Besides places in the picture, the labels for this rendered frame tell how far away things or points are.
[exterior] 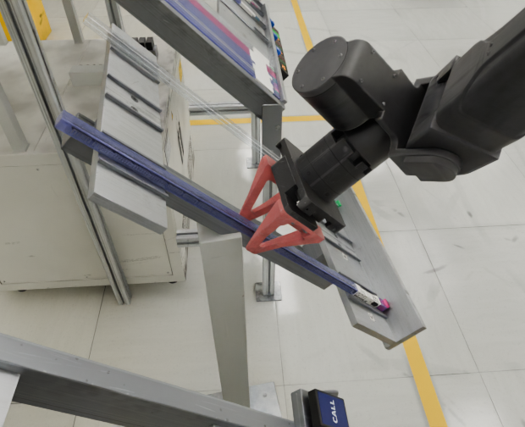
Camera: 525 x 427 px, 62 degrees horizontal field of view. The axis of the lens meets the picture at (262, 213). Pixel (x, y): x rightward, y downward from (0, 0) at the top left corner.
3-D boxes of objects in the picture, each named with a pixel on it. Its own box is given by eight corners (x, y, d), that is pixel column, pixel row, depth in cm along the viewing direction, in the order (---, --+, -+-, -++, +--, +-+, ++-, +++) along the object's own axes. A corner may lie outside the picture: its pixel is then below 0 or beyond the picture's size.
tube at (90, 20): (333, 205, 82) (338, 202, 81) (335, 210, 81) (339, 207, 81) (83, 19, 51) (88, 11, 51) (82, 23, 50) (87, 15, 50)
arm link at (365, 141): (434, 139, 41) (408, 108, 45) (398, 94, 37) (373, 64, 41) (373, 185, 43) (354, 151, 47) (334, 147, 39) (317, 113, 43)
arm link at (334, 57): (464, 184, 35) (494, 95, 37) (395, 97, 28) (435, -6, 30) (348, 180, 44) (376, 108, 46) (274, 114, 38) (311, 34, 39)
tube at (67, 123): (378, 304, 66) (384, 300, 66) (382, 312, 65) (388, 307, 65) (56, 118, 36) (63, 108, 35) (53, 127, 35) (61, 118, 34)
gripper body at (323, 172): (293, 210, 40) (357, 160, 38) (270, 146, 48) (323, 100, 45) (333, 238, 44) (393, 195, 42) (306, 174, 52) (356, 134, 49)
